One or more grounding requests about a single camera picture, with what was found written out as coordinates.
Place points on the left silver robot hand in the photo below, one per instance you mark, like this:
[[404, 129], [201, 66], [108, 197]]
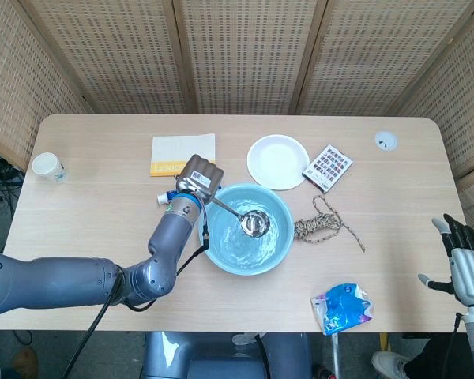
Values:
[[199, 179]]

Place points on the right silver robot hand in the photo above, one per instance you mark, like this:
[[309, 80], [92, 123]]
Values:
[[470, 272]]

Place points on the metal ladle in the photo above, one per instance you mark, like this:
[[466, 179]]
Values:
[[254, 223]]

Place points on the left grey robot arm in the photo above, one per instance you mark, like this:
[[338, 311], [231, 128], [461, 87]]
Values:
[[102, 276]]

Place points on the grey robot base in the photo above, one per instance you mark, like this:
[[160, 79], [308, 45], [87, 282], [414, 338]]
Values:
[[205, 355]]

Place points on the light blue bowl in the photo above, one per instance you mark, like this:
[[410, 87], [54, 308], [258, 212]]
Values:
[[241, 256]]

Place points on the white yellow Lexicon book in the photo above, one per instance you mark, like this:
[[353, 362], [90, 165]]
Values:
[[174, 148]]

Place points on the blue white toothpaste tube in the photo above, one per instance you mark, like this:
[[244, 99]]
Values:
[[162, 198]]

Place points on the white paper plate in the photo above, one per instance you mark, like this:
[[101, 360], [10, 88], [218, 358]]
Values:
[[278, 162]]

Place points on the black trouser leg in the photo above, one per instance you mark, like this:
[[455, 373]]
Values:
[[430, 361]]

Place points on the white sneaker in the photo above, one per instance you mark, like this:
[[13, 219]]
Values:
[[389, 365]]

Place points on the colourful picture card box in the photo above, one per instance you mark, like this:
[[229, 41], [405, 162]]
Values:
[[329, 167]]

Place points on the blue plastic package bag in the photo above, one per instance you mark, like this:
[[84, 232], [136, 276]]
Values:
[[341, 308]]

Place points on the woven wooden folding screen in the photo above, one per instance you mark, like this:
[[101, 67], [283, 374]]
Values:
[[245, 51]]

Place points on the white paper cup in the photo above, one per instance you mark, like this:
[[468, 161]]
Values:
[[47, 166]]

